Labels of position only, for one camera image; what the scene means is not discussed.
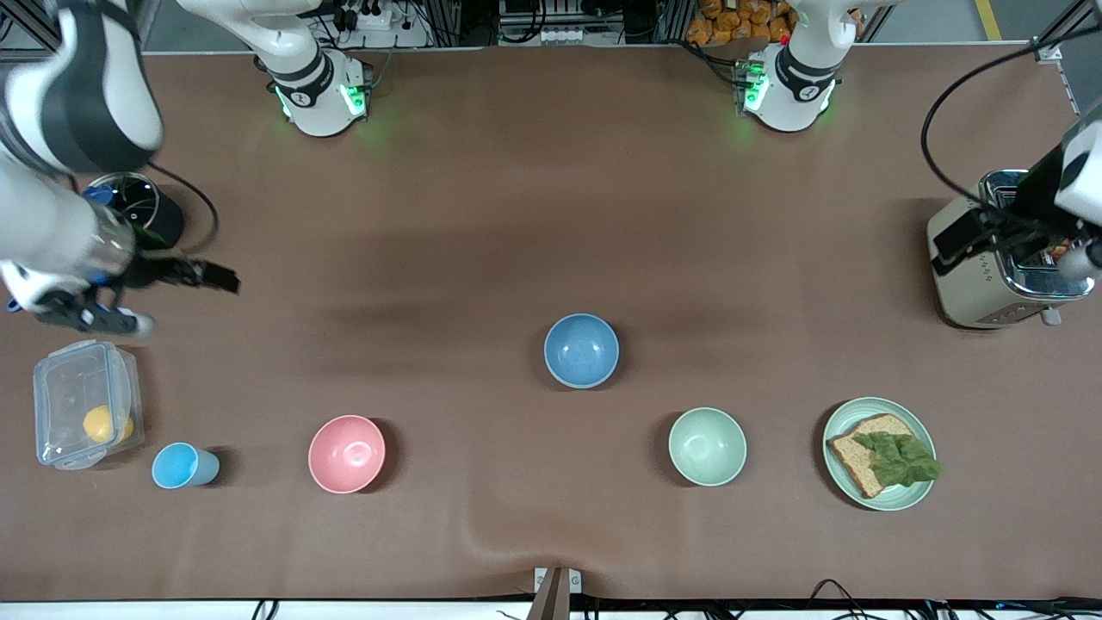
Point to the metal table clamp bracket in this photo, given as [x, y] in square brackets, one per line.
[557, 585]

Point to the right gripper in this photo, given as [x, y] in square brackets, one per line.
[157, 270]

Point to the yellow round fruit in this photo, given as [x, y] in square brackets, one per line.
[102, 424]

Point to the clear plastic lidded container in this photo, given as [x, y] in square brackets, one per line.
[73, 405]

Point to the blue bowl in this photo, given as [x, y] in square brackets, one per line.
[581, 349]

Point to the pink bowl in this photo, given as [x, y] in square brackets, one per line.
[346, 454]

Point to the aluminium frame profile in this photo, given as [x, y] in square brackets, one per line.
[1063, 30]

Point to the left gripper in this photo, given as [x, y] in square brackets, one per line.
[1032, 191]

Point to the white power strip with plugs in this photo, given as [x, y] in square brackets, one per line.
[379, 30]

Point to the glass lid with blue knob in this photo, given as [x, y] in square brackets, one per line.
[133, 198]

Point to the brown bread slice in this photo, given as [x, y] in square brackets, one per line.
[852, 461]

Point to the pale green plate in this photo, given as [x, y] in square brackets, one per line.
[887, 498]

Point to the green lettuce leaf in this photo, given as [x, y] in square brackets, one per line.
[900, 461]

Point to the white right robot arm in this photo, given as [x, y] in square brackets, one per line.
[69, 95]

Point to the beige metal toaster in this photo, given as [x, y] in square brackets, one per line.
[973, 297]

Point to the blue plastic cup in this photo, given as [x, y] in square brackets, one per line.
[176, 466]

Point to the bag of orange snacks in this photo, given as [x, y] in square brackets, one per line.
[740, 21]

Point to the pale mint bowl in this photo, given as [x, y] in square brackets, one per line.
[708, 446]

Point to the toast slice in toaster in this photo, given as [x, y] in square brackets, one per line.
[1061, 252]

